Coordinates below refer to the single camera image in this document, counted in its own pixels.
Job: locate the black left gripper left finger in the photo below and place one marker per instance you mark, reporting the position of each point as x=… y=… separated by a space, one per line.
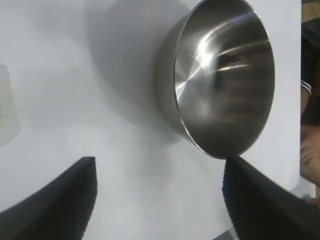
x=50 y=212

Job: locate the person in dark clothing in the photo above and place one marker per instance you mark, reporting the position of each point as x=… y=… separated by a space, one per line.
x=310 y=62

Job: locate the stainless steel mixing bowl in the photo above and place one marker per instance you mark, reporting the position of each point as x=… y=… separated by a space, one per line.
x=225 y=100

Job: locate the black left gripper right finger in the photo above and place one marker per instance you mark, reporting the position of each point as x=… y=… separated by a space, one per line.
x=262 y=212

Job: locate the clear plastic measuring cup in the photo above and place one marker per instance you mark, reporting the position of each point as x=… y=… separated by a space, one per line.
x=7 y=112

